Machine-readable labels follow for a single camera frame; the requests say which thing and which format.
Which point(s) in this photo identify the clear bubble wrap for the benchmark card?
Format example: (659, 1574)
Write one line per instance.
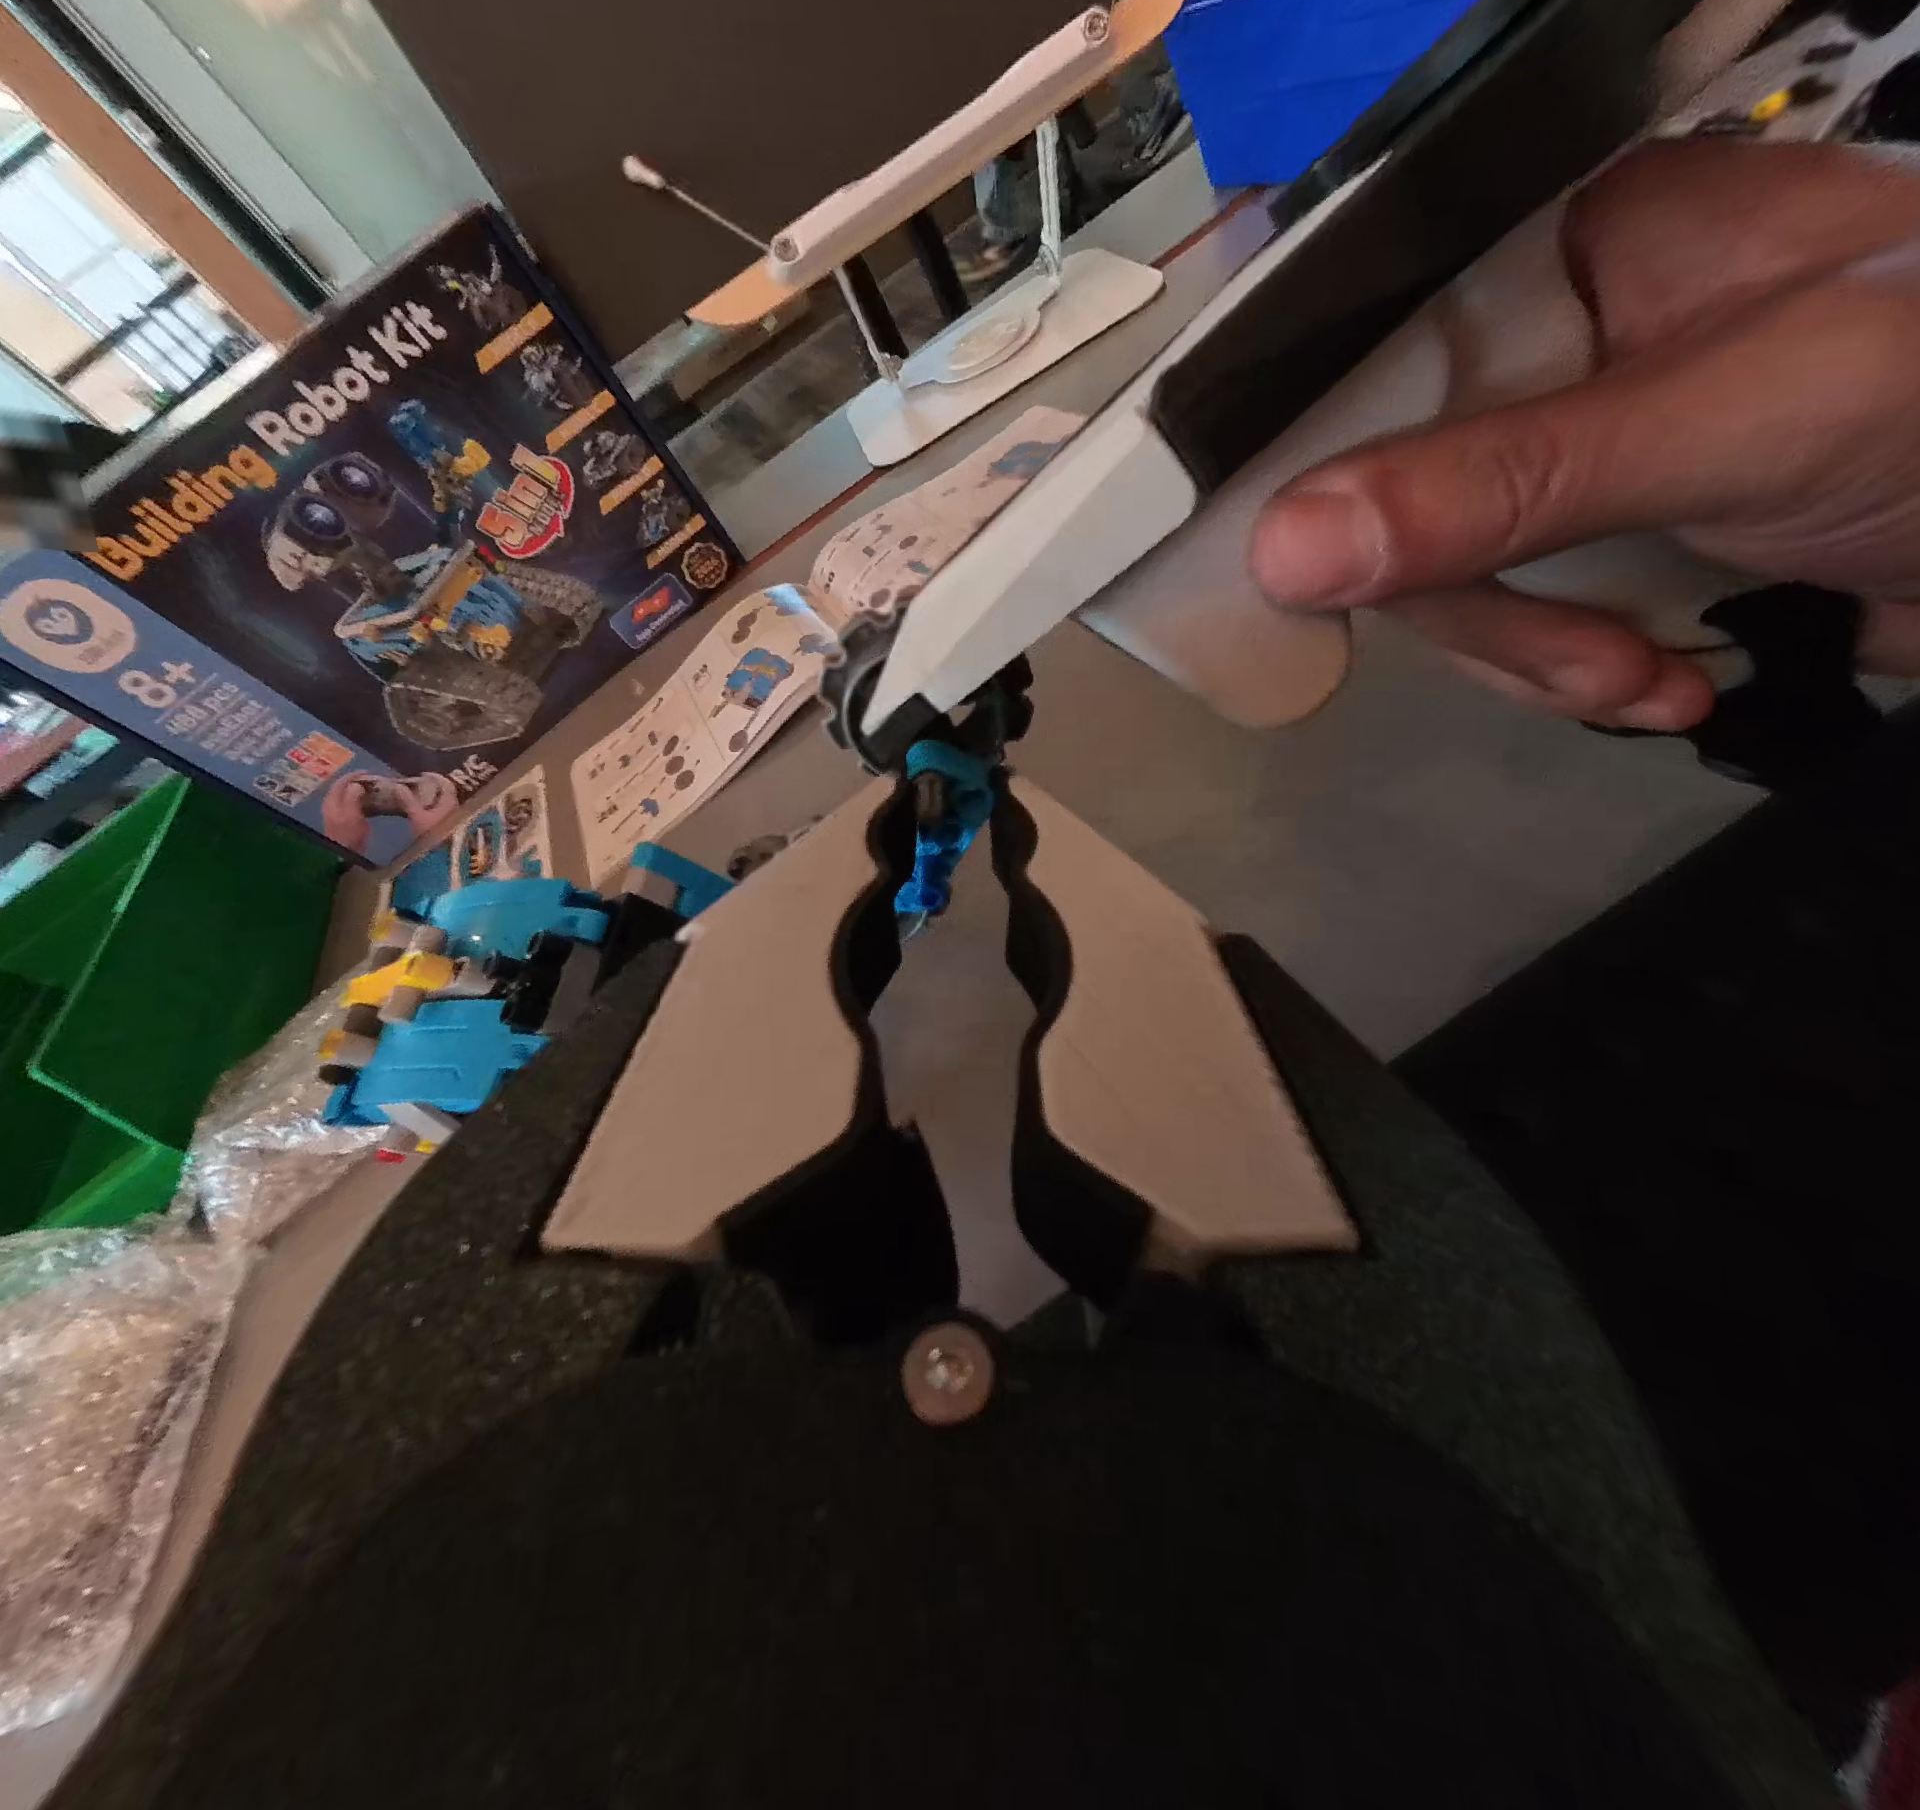
(91, 1389)

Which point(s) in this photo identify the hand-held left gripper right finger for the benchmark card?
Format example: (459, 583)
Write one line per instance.
(1170, 1073)

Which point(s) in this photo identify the blue brick toy robot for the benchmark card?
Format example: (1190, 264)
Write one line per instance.
(452, 1058)

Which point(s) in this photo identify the grey gear with blue connector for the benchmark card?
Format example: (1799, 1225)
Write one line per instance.
(947, 776)

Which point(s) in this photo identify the white desk lamp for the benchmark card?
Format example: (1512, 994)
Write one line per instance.
(960, 152)

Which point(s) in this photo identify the robot kit box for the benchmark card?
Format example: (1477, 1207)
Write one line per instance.
(377, 490)

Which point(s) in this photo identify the person's right hand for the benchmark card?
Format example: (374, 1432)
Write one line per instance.
(1725, 416)

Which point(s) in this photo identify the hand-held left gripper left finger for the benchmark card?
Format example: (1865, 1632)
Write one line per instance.
(704, 1073)

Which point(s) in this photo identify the instruction booklet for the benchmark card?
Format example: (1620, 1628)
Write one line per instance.
(719, 684)

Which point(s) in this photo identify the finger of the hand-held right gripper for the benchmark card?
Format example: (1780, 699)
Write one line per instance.
(1035, 548)

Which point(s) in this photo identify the blue storage bin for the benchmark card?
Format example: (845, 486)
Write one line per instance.
(1319, 40)

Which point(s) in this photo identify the green storage bin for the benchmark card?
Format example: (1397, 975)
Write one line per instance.
(151, 970)

